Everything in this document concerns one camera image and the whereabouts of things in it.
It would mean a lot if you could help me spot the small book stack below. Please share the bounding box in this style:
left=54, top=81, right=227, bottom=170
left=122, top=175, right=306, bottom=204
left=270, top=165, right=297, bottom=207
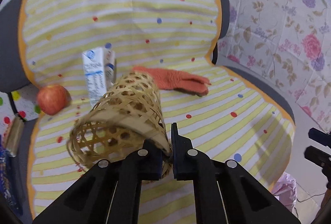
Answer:
left=3, top=114, right=24, bottom=157

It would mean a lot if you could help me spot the blue plastic basket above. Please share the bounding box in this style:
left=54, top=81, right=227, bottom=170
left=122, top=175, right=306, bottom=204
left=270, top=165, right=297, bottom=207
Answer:
left=1, top=145, right=22, bottom=216

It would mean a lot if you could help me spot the person's right hand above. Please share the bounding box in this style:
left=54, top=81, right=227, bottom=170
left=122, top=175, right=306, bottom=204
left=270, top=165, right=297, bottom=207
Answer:
left=319, top=189, right=331, bottom=213

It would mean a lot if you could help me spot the pink trash bag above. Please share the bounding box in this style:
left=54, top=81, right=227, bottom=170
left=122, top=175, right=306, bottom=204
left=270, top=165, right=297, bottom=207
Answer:
left=271, top=172, right=297, bottom=213

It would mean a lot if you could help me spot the grey chair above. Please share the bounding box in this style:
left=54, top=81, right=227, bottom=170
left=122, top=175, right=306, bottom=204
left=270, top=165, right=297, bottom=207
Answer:
left=0, top=0, right=296, bottom=224

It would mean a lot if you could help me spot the woven bamboo basket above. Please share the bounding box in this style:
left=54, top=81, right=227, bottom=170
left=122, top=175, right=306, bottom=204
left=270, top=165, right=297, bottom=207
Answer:
left=66, top=71, right=172, bottom=177

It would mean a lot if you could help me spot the white blue milk carton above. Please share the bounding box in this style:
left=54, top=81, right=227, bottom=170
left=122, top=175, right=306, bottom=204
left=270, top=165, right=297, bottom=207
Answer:
left=82, top=43, right=116, bottom=107

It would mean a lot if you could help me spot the red apple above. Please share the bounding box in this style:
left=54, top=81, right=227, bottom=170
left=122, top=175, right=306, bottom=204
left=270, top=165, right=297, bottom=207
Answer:
left=37, top=84, right=71, bottom=115

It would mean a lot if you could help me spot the black cable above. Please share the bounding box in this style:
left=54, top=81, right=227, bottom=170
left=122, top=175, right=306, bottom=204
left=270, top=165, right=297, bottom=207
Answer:
left=294, top=191, right=328, bottom=217

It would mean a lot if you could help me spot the orange fluffy glove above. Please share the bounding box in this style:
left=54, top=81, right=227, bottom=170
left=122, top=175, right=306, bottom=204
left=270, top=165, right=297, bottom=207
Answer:
left=132, top=66, right=211, bottom=96

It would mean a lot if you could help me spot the yellow striped cloth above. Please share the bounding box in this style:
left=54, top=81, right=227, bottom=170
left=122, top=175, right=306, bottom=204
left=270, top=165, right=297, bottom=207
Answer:
left=18, top=0, right=295, bottom=217

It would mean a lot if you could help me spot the floral print sheet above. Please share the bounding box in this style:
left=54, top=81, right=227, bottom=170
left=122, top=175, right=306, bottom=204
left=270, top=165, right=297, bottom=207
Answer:
left=218, top=0, right=330, bottom=131

